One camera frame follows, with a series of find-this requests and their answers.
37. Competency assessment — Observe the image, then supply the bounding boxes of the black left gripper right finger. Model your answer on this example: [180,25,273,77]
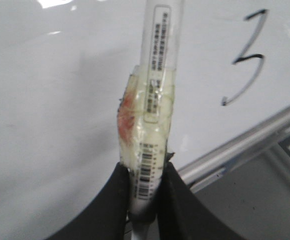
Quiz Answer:
[157,162,245,240]

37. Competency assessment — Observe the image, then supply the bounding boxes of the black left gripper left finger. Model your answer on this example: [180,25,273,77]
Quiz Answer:
[48,163,129,240]

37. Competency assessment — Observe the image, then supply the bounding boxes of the white marker with black cap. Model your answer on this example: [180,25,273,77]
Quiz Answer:
[117,0,185,240]

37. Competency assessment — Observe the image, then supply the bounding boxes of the grey metal whiteboard stand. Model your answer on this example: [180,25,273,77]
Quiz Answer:
[179,122,290,194]

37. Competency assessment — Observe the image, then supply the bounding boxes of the white whiteboard with aluminium frame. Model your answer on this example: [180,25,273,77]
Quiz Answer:
[0,0,290,240]

